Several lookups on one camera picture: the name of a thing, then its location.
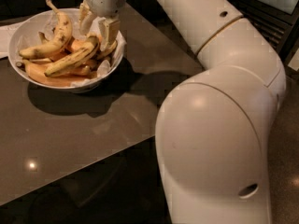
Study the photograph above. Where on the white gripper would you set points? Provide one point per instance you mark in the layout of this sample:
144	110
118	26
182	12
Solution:
104	2

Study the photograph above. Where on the spotted yellow banana front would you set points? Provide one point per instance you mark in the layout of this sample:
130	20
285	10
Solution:
75	59

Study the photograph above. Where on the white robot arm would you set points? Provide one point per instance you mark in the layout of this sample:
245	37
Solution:
212	130

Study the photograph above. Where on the white paper bowl liner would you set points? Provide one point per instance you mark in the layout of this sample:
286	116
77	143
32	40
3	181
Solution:
73	15

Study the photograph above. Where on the yellow banana right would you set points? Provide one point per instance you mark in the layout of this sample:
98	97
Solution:
102	54

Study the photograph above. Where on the orange banana upper right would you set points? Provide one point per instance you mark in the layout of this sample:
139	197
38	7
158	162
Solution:
88	45

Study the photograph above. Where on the spotted banana with long stem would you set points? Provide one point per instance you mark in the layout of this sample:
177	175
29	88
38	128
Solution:
62	35

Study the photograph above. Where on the orange banana middle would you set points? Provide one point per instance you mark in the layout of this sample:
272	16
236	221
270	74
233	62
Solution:
38	67

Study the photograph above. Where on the white ceramic bowl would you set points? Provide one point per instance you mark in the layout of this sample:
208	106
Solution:
26	36

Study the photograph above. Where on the large orange banana bottom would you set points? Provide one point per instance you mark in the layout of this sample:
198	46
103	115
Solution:
61	81

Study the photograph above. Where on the white paper on table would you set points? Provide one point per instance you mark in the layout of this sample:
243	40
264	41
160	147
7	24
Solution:
6	32

